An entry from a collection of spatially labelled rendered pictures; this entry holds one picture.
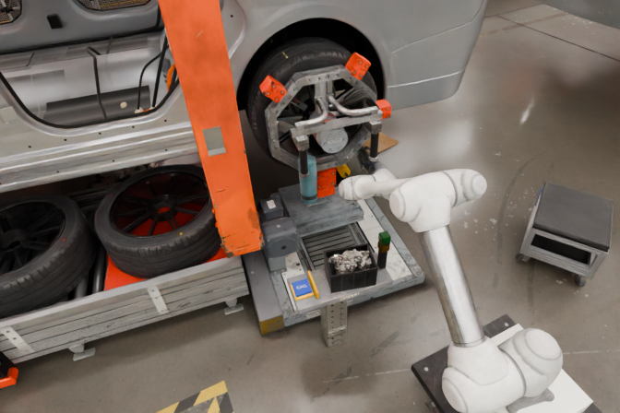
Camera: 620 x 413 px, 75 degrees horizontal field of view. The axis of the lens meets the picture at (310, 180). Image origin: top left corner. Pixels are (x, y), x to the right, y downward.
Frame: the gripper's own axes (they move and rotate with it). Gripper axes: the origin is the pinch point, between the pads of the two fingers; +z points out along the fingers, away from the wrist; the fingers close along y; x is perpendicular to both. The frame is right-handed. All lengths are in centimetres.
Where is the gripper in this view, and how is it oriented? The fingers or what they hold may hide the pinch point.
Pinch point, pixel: (359, 147)
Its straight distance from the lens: 220.0
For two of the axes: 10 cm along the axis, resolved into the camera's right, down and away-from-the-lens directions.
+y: 6.4, -7.1, -3.0
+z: -3.1, -6.0, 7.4
